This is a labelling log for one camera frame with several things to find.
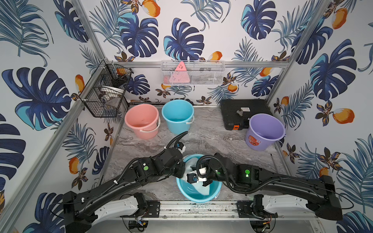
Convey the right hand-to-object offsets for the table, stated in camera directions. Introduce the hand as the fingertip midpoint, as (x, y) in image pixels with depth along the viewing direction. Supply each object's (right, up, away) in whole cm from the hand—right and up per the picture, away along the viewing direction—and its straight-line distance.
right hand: (190, 163), depth 66 cm
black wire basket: (-50, +35, +17) cm, 63 cm away
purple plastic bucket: (+44, +14, +22) cm, 51 cm away
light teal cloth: (0, -1, -4) cm, 4 cm away
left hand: (-1, -4, +7) cm, 8 cm away
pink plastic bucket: (-33, +21, +40) cm, 56 cm away
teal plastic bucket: (-7, +24, +34) cm, 43 cm away
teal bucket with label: (0, -12, +3) cm, 12 cm away
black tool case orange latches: (+35, +26, +40) cm, 59 cm away
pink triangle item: (-6, +48, +24) cm, 54 cm away
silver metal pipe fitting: (+37, +26, +40) cm, 61 cm away
